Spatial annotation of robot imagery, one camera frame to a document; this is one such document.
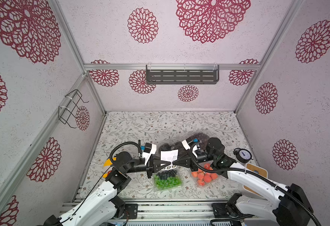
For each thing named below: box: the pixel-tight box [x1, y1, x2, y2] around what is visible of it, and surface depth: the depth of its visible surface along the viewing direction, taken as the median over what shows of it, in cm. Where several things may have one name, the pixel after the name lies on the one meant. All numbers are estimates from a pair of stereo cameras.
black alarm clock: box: [232, 147, 254, 163], surface depth 94 cm
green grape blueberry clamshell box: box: [152, 169, 184, 192], surface depth 82 cm
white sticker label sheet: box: [160, 149, 179, 166], surface depth 60 cm
